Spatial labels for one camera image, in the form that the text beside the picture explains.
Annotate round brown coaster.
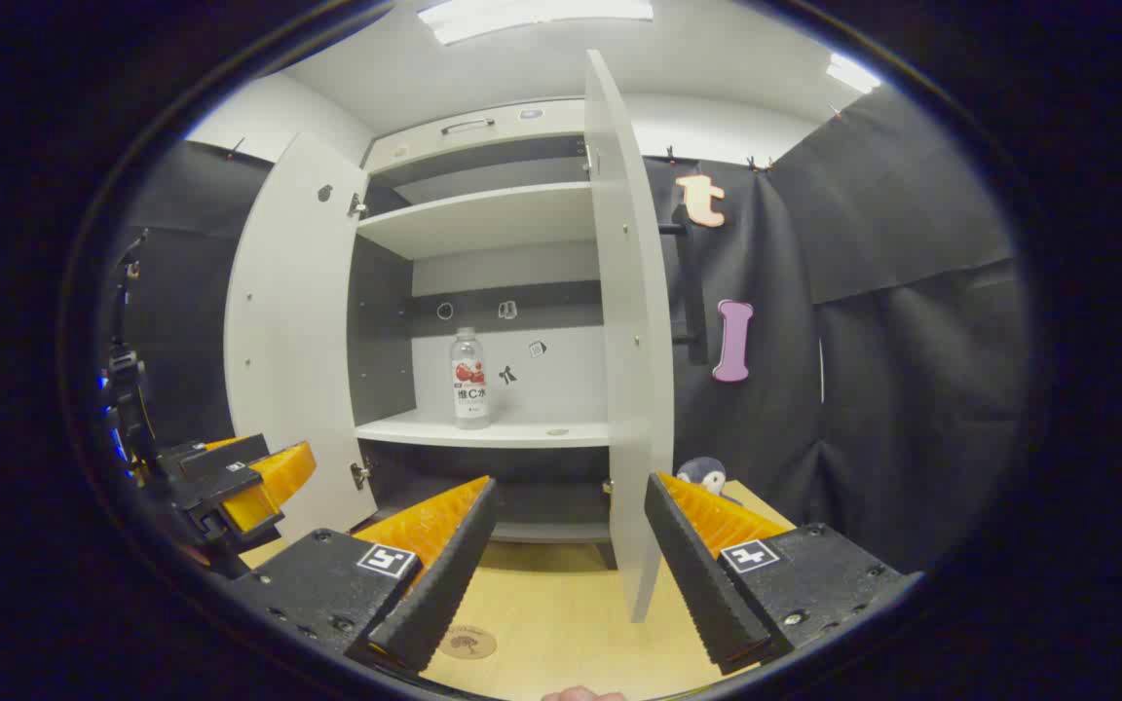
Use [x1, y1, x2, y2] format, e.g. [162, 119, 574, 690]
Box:
[438, 624, 500, 662]

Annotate clear bottle with red label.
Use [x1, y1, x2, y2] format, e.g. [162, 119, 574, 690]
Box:
[450, 326, 491, 430]

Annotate small ceiling light panel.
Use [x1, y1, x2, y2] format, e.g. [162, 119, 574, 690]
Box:
[824, 53, 883, 95]

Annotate long ceiling light panel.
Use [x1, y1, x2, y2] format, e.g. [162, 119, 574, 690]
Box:
[417, 0, 655, 47]

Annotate white cabinet with shelves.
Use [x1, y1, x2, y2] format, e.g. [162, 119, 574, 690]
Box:
[352, 97, 622, 572]

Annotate grey plush penguin toy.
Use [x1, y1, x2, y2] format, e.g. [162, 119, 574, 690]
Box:
[675, 456, 743, 504]

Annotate black backdrop cloth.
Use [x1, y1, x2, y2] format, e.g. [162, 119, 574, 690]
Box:
[105, 83, 1031, 577]

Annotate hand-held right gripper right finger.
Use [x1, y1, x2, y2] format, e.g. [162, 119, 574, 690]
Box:
[644, 471, 924, 677]

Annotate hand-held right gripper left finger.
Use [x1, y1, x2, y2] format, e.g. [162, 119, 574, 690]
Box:
[228, 474, 501, 675]

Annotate white cabinet door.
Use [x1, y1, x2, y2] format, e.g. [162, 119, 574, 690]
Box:
[223, 131, 380, 546]
[582, 49, 710, 624]

